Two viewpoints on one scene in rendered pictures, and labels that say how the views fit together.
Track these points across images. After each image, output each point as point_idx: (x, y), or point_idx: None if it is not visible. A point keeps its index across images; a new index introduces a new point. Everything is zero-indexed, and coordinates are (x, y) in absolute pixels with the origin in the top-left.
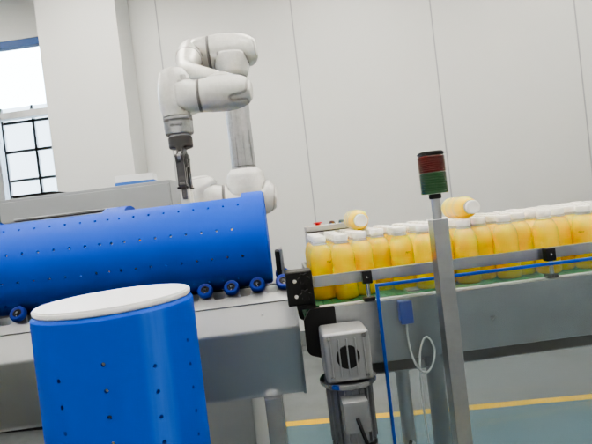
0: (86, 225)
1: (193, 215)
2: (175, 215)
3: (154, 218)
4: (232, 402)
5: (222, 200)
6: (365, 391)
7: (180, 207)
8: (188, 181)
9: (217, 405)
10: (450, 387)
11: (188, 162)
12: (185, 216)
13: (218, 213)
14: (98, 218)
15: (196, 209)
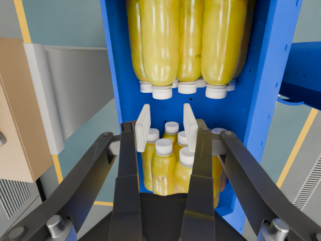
0: (241, 231)
1: (281, 81)
2: (271, 117)
3: (262, 152)
4: (108, 64)
5: (283, 1)
6: None
7: (263, 116)
8: (135, 149)
9: (109, 75)
10: None
11: (139, 198)
12: (277, 97)
13: (297, 18)
14: (237, 230)
15: (278, 75)
